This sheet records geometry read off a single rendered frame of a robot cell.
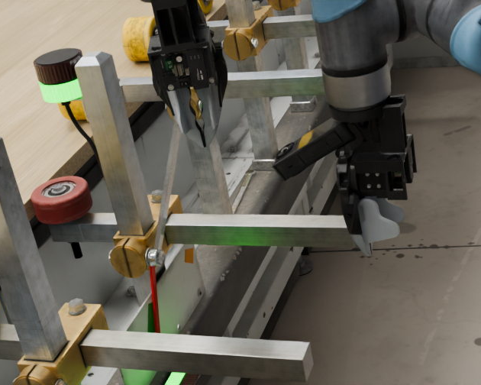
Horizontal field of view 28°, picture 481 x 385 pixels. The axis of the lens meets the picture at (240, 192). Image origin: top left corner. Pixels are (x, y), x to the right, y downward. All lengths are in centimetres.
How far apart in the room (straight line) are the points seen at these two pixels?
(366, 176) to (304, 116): 79
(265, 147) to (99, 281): 38
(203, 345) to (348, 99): 31
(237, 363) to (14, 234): 27
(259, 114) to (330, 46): 63
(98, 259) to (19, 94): 36
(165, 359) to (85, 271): 51
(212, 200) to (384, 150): 43
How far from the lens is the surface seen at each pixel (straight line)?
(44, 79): 118
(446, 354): 236
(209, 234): 126
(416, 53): 394
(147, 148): 174
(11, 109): 170
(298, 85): 140
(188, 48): 108
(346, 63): 106
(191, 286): 137
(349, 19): 105
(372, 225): 117
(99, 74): 115
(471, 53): 95
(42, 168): 143
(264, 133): 169
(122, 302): 159
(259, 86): 142
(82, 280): 154
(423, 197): 301
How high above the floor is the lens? 146
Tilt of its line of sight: 27 degrees down
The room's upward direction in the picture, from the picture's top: 11 degrees counter-clockwise
